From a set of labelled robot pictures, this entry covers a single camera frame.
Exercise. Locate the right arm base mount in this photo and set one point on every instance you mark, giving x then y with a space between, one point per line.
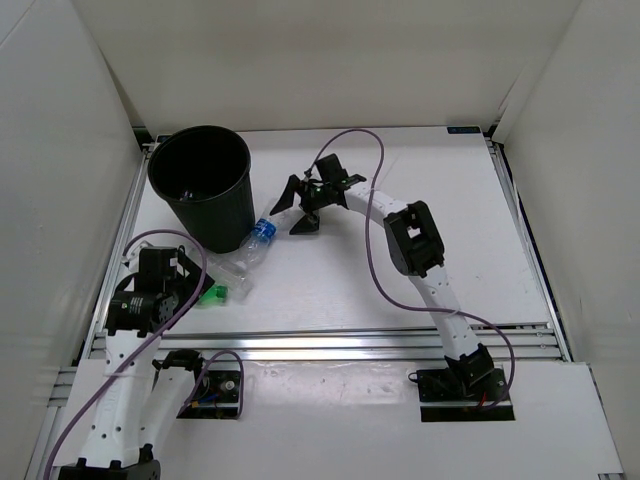
443 400

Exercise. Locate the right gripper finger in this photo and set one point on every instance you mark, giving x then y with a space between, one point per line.
294 186
308 224

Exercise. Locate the green plastic bottle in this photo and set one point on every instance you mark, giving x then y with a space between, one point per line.
215 295

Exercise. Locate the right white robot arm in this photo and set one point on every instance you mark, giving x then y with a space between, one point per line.
415 247

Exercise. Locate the aluminium frame rail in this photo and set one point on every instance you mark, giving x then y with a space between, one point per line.
422 344

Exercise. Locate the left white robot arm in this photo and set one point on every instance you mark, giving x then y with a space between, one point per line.
133 416

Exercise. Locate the clear crushed plastic bottle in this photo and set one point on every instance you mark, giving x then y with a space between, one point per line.
235 277

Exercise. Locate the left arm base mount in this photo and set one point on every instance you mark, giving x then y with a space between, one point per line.
217 398

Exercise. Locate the black plastic waste bin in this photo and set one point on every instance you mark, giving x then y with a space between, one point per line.
203 174

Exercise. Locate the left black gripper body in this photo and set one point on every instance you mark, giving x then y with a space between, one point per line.
171 288

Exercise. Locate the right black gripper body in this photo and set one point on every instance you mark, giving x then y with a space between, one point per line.
314 200

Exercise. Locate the blue label bottle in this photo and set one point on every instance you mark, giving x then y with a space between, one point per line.
255 248

